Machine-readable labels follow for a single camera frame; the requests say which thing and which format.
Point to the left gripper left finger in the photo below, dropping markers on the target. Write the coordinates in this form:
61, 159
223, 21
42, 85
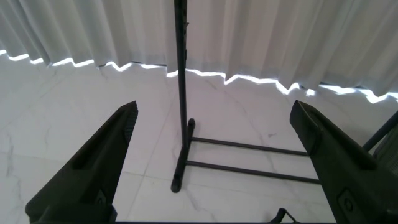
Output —
90, 168

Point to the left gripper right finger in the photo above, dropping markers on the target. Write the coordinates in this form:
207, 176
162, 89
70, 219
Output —
351, 174

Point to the black clothes rack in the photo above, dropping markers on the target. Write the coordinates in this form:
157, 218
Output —
181, 93

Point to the white curtain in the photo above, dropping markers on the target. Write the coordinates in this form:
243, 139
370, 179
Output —
248, 37

